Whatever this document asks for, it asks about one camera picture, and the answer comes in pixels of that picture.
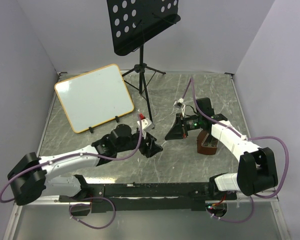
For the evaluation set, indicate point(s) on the black perforated music stand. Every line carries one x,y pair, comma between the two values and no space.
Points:
133,23

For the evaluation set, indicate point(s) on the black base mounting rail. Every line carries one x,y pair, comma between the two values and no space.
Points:
148,196

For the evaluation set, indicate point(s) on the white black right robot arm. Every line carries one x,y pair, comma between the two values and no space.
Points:
256,165

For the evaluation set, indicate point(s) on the orange framed whiteboard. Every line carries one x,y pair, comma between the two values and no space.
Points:
94,98

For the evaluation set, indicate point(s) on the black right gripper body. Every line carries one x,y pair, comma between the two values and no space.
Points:
185,126

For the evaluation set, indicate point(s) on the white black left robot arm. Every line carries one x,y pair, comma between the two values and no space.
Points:
37,176

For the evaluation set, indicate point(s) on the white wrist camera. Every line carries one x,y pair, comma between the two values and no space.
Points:
179,104
146,124

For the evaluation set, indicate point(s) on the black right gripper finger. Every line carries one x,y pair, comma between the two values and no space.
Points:
175,133
179,120

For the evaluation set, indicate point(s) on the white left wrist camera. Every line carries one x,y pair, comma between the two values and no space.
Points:
146,124

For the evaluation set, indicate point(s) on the brown whiteboard eraser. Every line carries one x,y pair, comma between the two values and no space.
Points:
206,144

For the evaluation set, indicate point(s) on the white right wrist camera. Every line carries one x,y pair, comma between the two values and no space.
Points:
179,104

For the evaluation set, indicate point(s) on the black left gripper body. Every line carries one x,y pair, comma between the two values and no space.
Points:
143,147

